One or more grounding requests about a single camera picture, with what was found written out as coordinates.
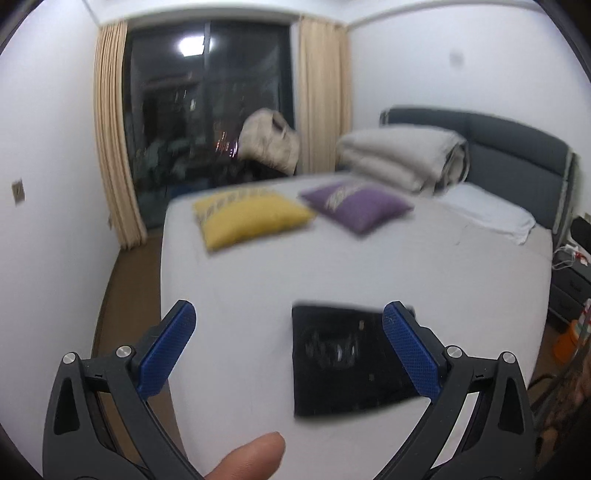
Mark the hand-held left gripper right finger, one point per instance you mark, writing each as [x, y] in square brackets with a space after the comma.
[411, 350]

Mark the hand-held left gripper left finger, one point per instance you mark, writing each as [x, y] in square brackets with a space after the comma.
[168, 346]

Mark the black pants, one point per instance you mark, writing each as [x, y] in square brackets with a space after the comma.
[332, 383]

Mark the person's left hand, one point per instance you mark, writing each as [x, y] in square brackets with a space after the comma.
[251, 457]

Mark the white bed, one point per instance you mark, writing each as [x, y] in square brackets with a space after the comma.
[258, 286]

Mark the yellow pillow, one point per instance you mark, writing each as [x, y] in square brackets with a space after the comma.
[244, 219]

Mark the purple pillow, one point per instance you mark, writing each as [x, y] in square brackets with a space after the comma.
[360, 205]

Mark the white bed pillow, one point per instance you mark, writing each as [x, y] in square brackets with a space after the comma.
[489, 212]

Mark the orange container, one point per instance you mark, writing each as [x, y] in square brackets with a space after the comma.
[570, 344]

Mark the dark grey nightstand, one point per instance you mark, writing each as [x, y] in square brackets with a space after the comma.
[570, 290]

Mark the folded white quilt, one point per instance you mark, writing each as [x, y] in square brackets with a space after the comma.
[397, 157]

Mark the grey padded headboard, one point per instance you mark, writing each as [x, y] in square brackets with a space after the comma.
[512, 157]

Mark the dark window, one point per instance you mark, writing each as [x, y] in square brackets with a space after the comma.
[175, 106]

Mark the wall socket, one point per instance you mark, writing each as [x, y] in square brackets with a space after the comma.
[18, 191]

